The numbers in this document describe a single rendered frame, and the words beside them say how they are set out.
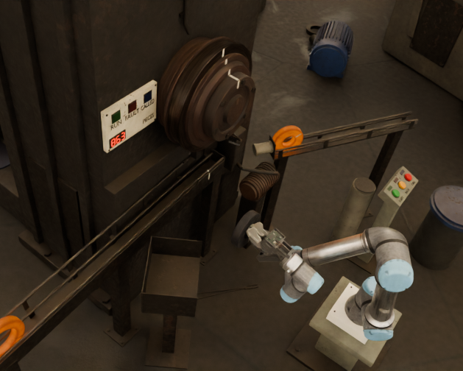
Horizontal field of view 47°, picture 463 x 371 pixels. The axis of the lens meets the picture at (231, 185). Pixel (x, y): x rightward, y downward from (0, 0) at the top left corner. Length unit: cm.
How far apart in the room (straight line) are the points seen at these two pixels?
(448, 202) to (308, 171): 95
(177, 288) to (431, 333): 148
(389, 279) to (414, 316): 116
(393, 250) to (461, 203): 121
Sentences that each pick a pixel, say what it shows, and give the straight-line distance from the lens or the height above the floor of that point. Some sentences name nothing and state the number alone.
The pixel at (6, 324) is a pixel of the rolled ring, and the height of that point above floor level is 75.
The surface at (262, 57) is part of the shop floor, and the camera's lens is 451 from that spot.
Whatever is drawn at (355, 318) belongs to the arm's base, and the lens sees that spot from 249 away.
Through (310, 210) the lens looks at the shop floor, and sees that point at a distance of 333.
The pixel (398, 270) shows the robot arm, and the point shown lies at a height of 98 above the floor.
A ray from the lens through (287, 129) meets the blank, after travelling 260.
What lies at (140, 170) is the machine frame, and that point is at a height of 87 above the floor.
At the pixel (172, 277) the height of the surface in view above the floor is 60.
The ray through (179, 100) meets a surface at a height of 121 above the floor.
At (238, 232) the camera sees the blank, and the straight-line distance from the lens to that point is 200.
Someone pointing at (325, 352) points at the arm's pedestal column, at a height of 5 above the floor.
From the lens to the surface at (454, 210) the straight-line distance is 307.
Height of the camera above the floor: 242
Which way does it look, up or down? 46 degrees down
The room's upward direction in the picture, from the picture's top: 10 degrees clockwise
